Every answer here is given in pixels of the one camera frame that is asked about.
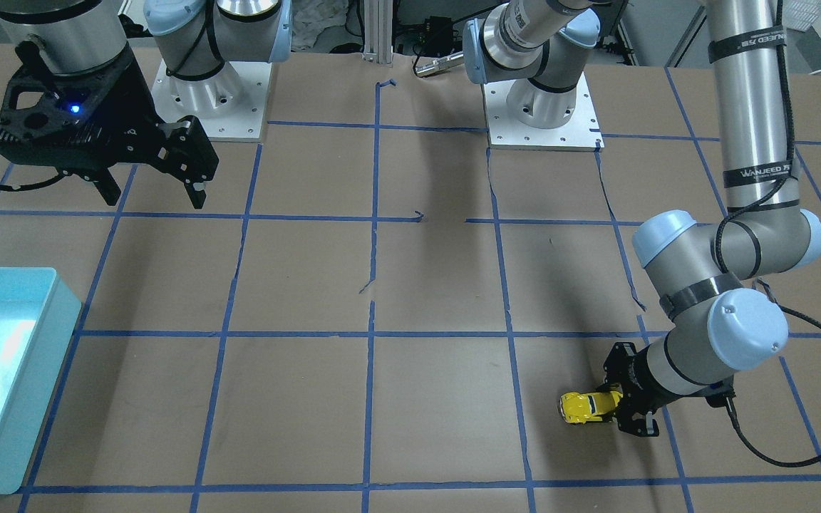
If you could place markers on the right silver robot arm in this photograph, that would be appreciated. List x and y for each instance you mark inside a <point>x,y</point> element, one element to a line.
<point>195,39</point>

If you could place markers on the yellow beetle toy car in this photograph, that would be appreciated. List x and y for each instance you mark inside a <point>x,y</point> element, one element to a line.
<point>596,407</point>

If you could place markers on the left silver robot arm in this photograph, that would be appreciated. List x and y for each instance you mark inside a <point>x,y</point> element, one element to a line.
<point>720,327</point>

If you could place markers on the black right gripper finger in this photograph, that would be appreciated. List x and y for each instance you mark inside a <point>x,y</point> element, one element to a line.
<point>196,192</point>
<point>106,186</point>

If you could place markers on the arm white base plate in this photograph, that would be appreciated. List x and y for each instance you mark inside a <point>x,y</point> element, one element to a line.
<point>231,105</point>
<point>521,117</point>

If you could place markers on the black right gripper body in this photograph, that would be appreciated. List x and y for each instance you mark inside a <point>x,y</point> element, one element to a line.
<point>134,105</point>

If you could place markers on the brown paper table mat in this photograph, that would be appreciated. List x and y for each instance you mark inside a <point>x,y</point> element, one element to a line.
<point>377,311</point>

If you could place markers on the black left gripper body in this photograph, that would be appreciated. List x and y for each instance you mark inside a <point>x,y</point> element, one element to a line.
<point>643,381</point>

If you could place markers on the aluminium frame post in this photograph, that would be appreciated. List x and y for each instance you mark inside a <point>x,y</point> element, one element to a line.
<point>378,28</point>

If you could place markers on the turquoise plastic storage bin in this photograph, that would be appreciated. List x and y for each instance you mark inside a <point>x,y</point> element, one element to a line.
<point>38,314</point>

